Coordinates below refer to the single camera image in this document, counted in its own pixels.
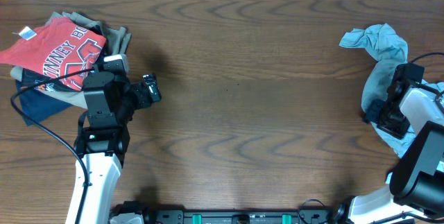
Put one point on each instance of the light blue t-shirt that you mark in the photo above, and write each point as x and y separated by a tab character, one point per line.
386	47

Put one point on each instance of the navy blue folded garment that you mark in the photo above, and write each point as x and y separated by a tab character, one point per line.
39	106

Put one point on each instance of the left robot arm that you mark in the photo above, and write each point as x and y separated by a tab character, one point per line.
103	140

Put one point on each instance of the black printed folded t-shirt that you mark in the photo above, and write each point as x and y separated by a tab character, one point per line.
30	77

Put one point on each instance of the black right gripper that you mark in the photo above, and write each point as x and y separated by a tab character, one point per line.
373	116

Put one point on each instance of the red printed folded t-shirt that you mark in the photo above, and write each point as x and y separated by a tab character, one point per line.
57	49

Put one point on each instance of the khaki folded garment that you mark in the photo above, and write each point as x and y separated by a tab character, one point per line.
117	42

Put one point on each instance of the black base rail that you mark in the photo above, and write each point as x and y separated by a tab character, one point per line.
134	212

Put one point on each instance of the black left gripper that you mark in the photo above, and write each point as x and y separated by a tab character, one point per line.
145	100

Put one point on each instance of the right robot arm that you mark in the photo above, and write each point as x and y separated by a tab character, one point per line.
415	189

